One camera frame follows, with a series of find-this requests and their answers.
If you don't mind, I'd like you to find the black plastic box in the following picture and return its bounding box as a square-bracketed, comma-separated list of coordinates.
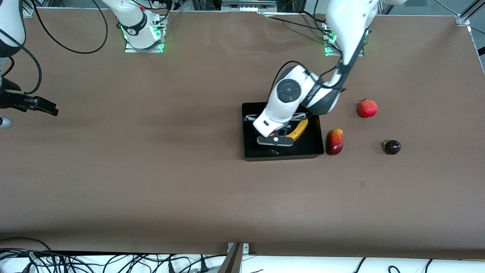
[241, 102, 325, 162]

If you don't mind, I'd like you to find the red pomegranate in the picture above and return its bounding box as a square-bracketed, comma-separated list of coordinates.
[358, 99, 379, 118]

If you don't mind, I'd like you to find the black cable on table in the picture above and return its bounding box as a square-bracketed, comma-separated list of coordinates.
[265, 15, 329, 33]
[297, 11, 329, 23]

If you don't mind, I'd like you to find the dark purple mangosteen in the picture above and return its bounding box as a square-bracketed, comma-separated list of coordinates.
[382, 139, 402, 155]

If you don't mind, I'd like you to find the black arched floor cable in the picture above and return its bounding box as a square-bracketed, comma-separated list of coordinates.
[0, 237, 54, 266]

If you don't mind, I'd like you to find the white power strip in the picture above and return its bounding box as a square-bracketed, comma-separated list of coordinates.
[221, 0, 277, 13]

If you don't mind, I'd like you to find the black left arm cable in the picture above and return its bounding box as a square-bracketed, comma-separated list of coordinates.
[271, 60, 347, 92]

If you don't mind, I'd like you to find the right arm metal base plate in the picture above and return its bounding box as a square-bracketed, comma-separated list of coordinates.
[124, 15, 165, 53]

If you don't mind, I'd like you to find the dark metal post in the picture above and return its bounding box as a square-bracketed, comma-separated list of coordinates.
[217, 243, 244, 273]

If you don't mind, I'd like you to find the red mango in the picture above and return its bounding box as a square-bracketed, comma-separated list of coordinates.
[326, 129, 344, 156]

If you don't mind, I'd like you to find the yellow banana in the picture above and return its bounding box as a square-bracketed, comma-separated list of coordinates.
[285, 119, 309, 139]

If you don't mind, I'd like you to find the long looping black cable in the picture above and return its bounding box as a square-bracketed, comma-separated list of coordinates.
[32, 0, 109, 54]

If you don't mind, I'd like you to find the brown table cover sheet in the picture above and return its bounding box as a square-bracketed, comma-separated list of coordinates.
[0, 8, 485, 260]

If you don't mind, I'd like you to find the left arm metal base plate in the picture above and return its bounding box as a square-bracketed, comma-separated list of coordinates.
[324, 21, 365, 57]

